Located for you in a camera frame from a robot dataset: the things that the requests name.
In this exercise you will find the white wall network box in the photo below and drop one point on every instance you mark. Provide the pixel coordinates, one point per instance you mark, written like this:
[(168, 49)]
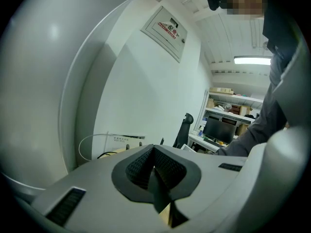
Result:
[(121, 139)]

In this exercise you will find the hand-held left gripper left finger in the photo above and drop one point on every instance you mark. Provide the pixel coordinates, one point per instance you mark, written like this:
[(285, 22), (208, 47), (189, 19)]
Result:
[(97, 190)]

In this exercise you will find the black monitor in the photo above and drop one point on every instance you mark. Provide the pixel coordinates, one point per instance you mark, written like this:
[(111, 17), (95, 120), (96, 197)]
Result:
[(218, 130)]

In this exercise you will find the white bottle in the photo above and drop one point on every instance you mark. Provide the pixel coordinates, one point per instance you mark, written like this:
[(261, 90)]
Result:
[(200, 131)]

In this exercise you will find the ceiling light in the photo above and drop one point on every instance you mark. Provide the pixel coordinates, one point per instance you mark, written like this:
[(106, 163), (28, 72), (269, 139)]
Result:
[(252, 60)]

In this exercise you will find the black office chair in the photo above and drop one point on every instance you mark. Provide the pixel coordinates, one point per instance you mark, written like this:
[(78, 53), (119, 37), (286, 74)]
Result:
[(184, 130)]

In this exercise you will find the flat cardboard box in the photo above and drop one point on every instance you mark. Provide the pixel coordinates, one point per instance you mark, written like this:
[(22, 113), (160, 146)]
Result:
[(221, 90)]

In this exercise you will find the white storage shelf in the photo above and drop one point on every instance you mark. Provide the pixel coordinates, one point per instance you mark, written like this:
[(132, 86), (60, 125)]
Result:
[(233, 97)]

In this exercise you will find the white desk with monitor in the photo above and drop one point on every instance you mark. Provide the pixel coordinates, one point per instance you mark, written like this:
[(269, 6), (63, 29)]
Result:
[(201, 142)]

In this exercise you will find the person's dark jacket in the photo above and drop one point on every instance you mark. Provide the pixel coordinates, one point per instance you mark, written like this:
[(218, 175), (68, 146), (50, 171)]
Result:
[(279, 33)]

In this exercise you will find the person's right forearm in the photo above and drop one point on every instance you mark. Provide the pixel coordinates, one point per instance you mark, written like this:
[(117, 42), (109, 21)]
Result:
[(255, 130)]

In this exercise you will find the white electrical panel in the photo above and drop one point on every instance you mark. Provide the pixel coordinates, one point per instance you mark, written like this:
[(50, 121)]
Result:
[(165, 38)]

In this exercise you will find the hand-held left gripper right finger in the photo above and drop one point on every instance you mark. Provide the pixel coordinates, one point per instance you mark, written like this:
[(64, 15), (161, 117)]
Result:
[(209, 173)]

